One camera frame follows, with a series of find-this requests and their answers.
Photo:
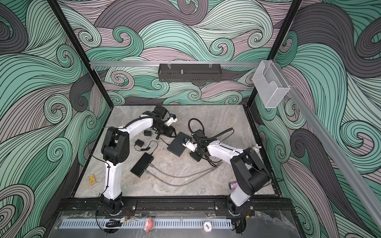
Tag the glittery purple microphone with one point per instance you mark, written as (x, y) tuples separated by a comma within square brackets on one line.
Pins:
[(233, 185)]

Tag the black adapter with cable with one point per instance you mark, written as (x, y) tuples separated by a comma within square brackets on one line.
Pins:
[(147, 133)]

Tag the pink bunny figurine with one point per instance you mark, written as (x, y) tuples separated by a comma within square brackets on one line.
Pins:
[(257, 147)]

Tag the small yellow block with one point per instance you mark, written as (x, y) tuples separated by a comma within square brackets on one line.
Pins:
[(92, 180)]

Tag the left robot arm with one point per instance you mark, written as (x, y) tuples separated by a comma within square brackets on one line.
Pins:
[(116, 149)]

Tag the round white pink object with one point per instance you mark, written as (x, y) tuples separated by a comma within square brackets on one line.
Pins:
[(207, 227)]

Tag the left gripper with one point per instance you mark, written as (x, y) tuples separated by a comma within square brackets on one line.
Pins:
[(170, 132)]

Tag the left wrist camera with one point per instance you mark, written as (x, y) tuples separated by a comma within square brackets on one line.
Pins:
[(172, 119)]

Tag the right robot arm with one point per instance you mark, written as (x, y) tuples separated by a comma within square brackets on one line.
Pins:
[(249, 170)]

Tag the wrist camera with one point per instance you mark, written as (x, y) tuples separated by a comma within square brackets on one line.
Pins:
[(189, 144), (172, 119)]

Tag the small black ribbed switch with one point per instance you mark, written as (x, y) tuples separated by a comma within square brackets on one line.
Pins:
[(142, 164)]

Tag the large black network switch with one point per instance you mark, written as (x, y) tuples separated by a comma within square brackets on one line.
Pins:
[(177, 147)]

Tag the clear acrylic wall box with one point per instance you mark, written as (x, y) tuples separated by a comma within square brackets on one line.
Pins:
[(271, 83)]

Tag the small black power adapter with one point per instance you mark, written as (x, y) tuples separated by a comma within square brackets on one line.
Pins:
[(139, 146)]

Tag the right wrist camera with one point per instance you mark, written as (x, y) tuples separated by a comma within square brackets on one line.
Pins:
[(189, 144)]

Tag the black perforated wall tray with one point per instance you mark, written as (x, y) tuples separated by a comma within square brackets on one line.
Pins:
[(189, 72)]

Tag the pink toy on duct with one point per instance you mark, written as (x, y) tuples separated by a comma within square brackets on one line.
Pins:
[(148, 225)]

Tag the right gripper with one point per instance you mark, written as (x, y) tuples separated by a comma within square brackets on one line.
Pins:
[(196, 157)]

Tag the white slotted cable duct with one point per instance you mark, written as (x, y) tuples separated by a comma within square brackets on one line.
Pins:
[(139, 223)]

